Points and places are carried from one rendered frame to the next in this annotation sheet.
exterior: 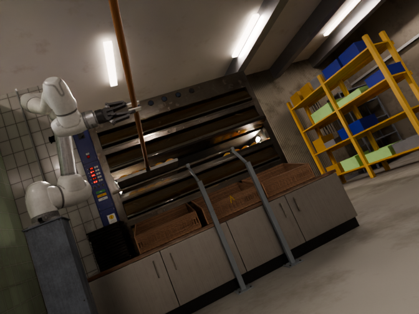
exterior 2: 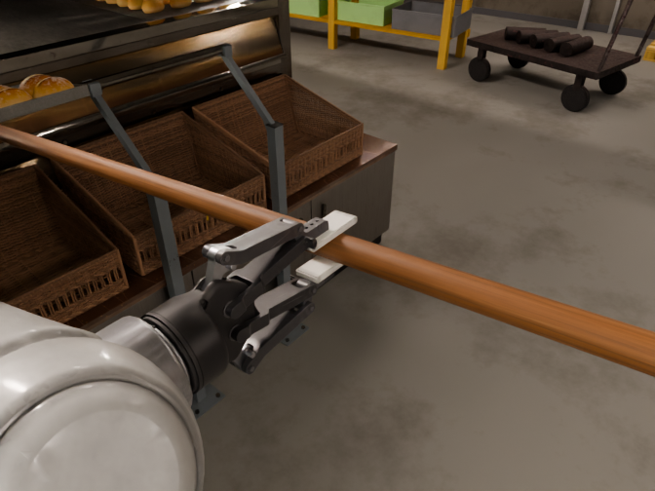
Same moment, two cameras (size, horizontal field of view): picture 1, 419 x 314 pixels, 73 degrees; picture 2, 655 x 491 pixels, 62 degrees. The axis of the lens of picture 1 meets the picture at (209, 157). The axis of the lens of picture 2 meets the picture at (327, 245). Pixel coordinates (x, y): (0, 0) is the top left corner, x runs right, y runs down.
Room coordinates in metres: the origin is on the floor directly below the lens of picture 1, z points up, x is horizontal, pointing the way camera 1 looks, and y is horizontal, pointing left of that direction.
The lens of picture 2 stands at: (1.05, 0.52, 1.67)
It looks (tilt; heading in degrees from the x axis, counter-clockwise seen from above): 36 degrees down; 326
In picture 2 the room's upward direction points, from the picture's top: straight up
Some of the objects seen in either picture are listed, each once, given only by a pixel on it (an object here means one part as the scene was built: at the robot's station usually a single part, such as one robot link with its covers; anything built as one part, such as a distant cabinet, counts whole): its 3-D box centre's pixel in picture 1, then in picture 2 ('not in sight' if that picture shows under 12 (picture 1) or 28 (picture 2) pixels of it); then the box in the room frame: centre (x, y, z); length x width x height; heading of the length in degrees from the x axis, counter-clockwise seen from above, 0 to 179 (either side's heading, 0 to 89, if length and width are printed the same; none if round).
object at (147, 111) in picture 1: (173, 101); not in sight; (3.07, 0.13, 2.00); 1.80 x 0.08 x 0.21; 105
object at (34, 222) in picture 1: (45, 219); not in sight; (1.70, 1.08, 1.03); 0.22 x 0.18 x 0.06; 19
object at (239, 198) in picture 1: (224, 200); (164, 184); (2.80, 0.04, 0.72); 0.56 x 0.49 x 0.28; 104
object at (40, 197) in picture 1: (42, 199); not in sight; (1.73, 1.08, 1.17); 0.18 x 0.16 x 0.22; 140
